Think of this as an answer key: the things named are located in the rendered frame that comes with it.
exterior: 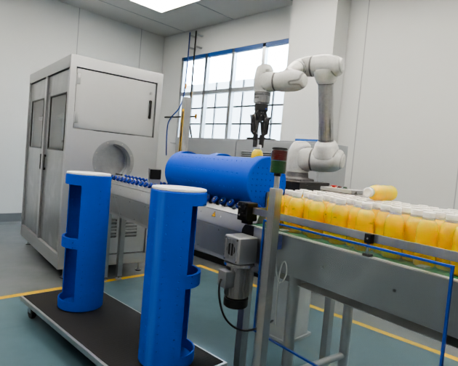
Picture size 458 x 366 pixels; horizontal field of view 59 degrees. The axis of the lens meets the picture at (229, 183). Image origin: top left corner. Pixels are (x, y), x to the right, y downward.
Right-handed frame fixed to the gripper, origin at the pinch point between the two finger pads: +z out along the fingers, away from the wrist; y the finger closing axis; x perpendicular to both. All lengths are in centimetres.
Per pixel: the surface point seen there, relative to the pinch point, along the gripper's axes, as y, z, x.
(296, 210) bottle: 16, 32, 47
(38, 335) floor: 83, 130, -97
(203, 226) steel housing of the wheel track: 13, 52, -28
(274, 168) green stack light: 39, 14, 55
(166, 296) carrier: 52, 79, 1
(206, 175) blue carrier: 14.2, 21.4, -27.2
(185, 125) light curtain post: -32, -16, -130
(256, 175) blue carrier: 8.6, 18.5, 10.2
